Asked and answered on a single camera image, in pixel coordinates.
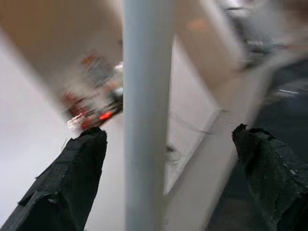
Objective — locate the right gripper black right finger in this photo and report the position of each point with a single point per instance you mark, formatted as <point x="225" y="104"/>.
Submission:
<point x="272" y="173"/>

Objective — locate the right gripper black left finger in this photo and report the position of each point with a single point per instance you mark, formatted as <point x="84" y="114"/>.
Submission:
<point x="67" y="183"/>

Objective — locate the white plastic table leg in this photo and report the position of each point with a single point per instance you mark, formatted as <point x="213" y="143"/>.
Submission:
<point x="146" y="96"/>

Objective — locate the black tablecloth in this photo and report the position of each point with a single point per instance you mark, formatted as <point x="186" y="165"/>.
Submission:
<point x="284" y="115"/>

